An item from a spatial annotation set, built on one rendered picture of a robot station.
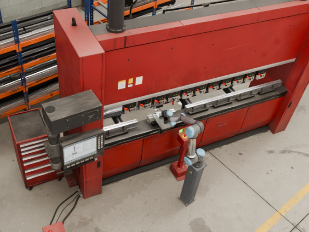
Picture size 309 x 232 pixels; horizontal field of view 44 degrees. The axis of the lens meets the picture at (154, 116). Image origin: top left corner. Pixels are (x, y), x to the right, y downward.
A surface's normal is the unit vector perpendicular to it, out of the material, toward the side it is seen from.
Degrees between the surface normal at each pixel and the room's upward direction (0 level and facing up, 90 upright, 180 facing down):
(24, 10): 90
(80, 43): 0
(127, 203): 0
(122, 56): 90
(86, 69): 90
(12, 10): 90
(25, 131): 0
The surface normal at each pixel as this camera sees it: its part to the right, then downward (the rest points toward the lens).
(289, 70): -0.89, 0.25
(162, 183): 0.11, -0.71
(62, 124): 0.52, 0.64
